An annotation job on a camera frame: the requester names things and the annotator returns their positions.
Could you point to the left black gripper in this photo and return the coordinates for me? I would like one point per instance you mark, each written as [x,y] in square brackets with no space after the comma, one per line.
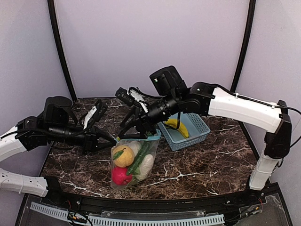
[93,140]

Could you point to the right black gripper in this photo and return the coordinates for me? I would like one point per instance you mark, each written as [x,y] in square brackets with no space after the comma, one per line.
[143,118]

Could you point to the white cauliflower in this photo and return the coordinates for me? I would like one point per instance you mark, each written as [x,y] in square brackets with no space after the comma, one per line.
[135,146]

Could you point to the orange fruit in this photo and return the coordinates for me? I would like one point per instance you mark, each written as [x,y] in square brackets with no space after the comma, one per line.
[122,156]

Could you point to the green cucumber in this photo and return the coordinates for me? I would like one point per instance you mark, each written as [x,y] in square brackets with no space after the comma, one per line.
[139,158]

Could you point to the clear zip top bag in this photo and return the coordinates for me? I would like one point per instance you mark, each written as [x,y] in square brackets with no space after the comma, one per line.
[154,139]

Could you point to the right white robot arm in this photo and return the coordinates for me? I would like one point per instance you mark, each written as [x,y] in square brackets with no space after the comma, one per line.
[205,99]

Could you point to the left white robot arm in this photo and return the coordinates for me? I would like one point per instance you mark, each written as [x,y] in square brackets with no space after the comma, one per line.
[56,123]

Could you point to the yellow banana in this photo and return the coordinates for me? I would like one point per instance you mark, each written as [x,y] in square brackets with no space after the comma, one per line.
[174,124]

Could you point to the light blue plastic basket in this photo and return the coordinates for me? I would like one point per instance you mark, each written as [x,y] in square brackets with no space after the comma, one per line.
[196,127]

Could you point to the white slotted cable duct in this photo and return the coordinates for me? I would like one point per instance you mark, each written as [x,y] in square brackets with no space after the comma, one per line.
[114,218]

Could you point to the left black frame post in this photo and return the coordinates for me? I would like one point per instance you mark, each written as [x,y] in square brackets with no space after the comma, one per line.
[60,50]

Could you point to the black frame post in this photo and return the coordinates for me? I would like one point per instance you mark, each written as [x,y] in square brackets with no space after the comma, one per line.
[244,46]
[60,50]

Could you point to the right black frame post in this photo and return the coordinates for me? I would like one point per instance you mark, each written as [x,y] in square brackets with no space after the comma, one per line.
[244,46]

